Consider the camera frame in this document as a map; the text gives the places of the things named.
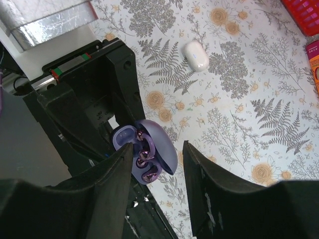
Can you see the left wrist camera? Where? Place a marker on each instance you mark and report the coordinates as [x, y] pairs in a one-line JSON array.
[[29, 23]]

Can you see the red plastic shopping basket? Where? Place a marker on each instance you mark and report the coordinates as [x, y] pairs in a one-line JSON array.
[[305, 13]]

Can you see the purple earbud case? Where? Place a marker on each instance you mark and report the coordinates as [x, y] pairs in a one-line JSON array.
[[165, 150]]

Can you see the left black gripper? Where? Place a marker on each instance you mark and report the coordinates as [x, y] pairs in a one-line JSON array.
[[86, 90]]

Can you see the pink orange candy box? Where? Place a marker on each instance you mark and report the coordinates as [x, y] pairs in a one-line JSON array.
[[312, 51]]

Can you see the purple earbud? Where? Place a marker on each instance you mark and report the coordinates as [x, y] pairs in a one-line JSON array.
[[148, 150], [147, 171]]

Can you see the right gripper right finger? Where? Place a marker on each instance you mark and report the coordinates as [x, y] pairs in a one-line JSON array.
[[225, 206]]

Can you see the white earbud charging case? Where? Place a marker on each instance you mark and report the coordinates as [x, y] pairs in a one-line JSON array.
[[196, 56]]

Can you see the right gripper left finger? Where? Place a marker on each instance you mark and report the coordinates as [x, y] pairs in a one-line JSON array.
[[91, 205]]

